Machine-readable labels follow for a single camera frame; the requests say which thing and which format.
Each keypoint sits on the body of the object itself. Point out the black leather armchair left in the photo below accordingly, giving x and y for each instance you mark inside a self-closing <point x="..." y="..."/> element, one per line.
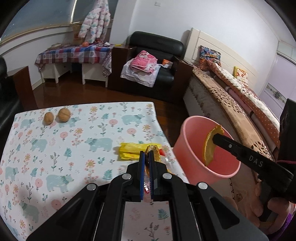
<point x="10" y="102"/>

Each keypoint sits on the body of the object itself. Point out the white bed headboard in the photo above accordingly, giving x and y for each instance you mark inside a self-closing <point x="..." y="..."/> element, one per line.
<point x="229" y="58"/>

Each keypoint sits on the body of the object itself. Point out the clear red snack package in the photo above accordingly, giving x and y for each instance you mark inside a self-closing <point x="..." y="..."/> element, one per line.
<point x="160" y="184"/>

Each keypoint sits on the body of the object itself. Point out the yellow floral pillow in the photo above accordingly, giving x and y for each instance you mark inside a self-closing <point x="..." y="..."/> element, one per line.
<point x="240" y="75"/>

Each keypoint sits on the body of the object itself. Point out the small walnut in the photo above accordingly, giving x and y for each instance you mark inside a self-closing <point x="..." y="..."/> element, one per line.
<point x="48" y="118"/>

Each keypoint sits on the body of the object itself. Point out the brown wooden side cabinet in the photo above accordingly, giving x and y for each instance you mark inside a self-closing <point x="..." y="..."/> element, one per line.
<point x="21" y="79"/>

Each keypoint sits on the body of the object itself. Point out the yellow plastic bag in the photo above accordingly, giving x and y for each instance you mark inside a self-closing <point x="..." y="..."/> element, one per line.
<point x="131" y="151"/>

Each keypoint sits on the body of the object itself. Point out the lilac wardrobe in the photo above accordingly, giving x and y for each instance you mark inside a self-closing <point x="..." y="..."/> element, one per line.
<point x="280" y="84"/>

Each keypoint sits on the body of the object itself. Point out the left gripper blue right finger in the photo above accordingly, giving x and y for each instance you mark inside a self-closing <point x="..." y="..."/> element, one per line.
<point x="151" y="176"/>

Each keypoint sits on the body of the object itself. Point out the white cloth on armchair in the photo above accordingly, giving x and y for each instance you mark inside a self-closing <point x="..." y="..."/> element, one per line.
<point x="146" y="79"/>

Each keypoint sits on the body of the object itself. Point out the black leather armchair far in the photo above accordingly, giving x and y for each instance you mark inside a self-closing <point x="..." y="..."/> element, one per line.
<point x="173" y="76"/>

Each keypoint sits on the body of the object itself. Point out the bed with brown blanket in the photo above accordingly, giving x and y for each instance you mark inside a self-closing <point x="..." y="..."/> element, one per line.
<point x="205" y="97"/>

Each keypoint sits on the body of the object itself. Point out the orange peel piece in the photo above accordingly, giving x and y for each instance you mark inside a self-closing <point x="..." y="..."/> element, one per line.
<point x="211" y="145"/>
<point x="157" y="156"/>

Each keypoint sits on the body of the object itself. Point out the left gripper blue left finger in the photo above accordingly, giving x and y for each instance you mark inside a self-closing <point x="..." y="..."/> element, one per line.
<point x="141" y="174"/>

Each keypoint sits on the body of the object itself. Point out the floral bear tablecloth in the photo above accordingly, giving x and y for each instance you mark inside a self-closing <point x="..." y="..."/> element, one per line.
<point x="43" y="167"/>

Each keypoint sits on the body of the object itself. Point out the colourful patterned pillow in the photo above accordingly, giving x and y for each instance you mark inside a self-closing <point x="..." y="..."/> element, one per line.
<point x="208" y="55"/>

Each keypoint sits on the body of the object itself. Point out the orange dotted quilt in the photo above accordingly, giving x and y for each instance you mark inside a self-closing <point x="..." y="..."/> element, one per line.
<point x="266" y="117"/>

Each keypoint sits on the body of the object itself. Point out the pink white puffer jacket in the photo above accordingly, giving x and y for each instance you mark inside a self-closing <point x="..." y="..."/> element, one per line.
<point x="96" y="23"/>

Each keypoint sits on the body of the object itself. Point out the plaid covered side table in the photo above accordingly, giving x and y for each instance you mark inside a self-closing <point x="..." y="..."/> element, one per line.
<point x="94" y="60"/>

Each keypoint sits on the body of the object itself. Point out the person's right hand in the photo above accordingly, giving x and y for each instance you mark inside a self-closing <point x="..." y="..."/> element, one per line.
<point x="253" y="209"/>

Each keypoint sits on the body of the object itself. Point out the pink plastic trash bin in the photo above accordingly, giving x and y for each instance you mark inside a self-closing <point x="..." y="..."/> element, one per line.
<point x="190" y="150"/>

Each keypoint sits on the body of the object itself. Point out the black leather armchair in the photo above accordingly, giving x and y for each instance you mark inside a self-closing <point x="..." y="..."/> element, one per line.
<point x="173" y="76"/>
<point x="10" y="102"/>

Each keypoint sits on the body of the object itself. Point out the pink folded clothes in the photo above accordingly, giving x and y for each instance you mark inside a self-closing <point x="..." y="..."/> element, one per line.
<point x="144" y="62"/>

